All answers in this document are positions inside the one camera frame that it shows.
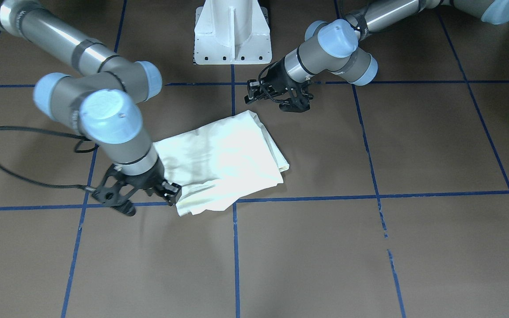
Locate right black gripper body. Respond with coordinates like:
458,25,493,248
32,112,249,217
136,159,182,207

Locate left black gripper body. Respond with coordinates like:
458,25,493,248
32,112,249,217
245,61,294,104

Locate cream long-sleeve cat shirt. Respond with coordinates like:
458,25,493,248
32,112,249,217
154,110,290,216

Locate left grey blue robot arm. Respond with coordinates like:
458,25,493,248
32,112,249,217
244,0,509,113

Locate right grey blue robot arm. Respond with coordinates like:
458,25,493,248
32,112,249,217
0,0,181,215

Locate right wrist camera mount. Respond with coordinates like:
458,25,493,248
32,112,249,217
90,164,144,217

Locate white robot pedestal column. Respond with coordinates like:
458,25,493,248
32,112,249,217
193,0,272,66

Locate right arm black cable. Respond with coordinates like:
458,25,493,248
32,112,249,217
0,126,98,191

